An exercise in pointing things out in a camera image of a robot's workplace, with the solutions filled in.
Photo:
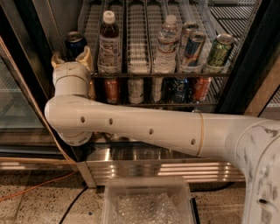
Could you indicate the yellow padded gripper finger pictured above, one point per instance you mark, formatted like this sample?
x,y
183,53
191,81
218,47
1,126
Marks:
x,y
56,60
86,59

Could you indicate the green soda can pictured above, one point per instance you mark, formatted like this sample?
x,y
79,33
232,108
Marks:
x,y
219,53

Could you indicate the dark blue can middle shelf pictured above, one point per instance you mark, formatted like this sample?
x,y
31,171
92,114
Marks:
x,y
178,90

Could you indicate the silver can rear top shelf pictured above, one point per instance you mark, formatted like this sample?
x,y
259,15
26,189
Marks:
x,y
187,29

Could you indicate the white can middle shelf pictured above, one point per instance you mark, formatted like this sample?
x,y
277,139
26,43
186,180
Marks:
x,y
136,90

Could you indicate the brown tea bottle white cap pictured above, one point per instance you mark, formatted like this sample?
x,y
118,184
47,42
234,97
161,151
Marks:
x,y
110,55

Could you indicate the steel glass-door fridge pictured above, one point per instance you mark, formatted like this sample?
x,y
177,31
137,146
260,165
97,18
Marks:
x,y
36,145

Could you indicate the orange can middle shelf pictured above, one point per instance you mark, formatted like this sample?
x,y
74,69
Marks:
x,y
112,90

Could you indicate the blue pepsi can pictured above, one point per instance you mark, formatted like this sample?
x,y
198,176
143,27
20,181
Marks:
x,y
75,43

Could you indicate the red soda can middle shelf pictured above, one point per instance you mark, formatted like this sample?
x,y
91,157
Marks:
x,y
200,87

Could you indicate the clear plastic bin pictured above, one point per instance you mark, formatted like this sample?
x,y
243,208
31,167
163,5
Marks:
x,y
147,200

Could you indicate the silver can shelf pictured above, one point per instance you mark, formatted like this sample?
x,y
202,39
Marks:
x,y
187,29
157,89

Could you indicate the blue silver energy drink can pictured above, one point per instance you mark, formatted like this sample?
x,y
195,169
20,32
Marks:
x,y
189,56

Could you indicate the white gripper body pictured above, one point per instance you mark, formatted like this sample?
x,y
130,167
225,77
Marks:
x,y
71,71

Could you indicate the clear water bottle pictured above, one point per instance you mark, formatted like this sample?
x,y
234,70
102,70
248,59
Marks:
x,y
167,46

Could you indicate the silver can middle shelf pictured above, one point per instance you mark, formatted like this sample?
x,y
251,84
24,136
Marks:
x,y
157,89

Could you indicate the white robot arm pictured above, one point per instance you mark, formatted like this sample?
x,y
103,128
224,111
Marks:
x,y
251,144

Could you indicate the white wire shelf rack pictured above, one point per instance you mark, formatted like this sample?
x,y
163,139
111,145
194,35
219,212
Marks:
x,y
139,22

